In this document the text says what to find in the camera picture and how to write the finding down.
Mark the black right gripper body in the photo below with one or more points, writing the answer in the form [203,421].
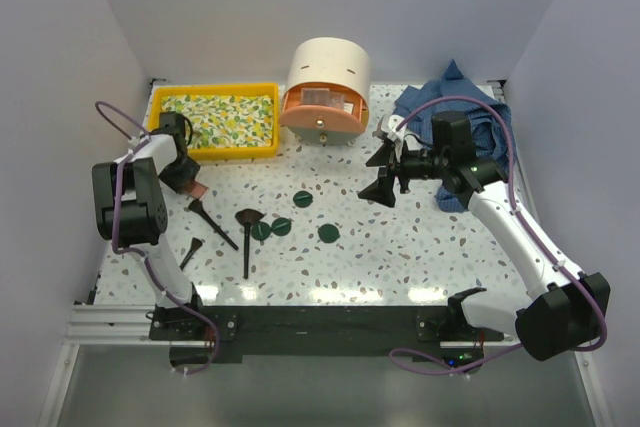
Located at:
[423,164]

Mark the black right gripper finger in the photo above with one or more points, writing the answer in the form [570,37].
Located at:
[384,157]
[381,191]

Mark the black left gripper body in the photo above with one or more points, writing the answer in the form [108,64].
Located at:
[179,171]

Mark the pink blush palette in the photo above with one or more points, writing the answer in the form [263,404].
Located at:
[195,189]

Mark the yellow plastic tray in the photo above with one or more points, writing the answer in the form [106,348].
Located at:
[212,154]

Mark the round cream drawer organizer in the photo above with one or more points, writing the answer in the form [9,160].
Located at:
[341,66]

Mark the small brown square palette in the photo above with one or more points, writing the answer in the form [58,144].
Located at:
[315,96]

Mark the nine-pan orange eyeshadow palette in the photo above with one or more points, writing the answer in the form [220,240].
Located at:
[336,100]

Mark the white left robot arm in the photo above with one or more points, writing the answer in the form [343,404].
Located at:
[131,212]

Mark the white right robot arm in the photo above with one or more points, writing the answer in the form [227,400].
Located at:
[567,306]

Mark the black thin makeup brush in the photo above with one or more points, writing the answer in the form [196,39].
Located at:
[196,206]

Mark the short black makeup brush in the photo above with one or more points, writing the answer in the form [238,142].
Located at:
[195,245]

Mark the black fan makeup brush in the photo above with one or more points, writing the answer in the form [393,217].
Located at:
[247,218]

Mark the lemon print cloth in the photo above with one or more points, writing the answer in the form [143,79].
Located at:
[225,121]

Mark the green powder puff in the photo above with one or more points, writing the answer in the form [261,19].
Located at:
[281,226]
[303,199]
[328,233]
[261,231]

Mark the blue checkered cloth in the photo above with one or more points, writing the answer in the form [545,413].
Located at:
[490,119]

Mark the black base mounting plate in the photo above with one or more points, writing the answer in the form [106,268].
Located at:
[326,331]

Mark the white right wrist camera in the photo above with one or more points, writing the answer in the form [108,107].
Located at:
[401,139]

